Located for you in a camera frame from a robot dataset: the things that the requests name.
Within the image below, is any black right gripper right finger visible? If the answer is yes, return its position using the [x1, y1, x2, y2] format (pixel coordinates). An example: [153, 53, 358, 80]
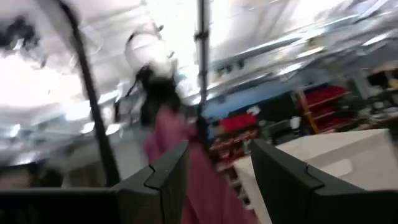
[251, 139, 368, 224]

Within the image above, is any shelf rack with red bins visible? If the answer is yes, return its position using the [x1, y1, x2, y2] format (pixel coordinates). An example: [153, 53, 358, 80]
[297, 85, 354, 134]
[210, 112, 261, 172]

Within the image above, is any white plastic storage bin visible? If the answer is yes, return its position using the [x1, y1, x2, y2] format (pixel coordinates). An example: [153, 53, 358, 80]
[233, 129, 398, 224]

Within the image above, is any maroon cloth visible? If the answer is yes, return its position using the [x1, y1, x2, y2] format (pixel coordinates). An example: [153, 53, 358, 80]
[142, 105, 259, 224]

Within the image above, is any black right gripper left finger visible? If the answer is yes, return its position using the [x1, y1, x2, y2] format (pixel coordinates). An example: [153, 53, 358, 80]
[113, 140, 190, 224]

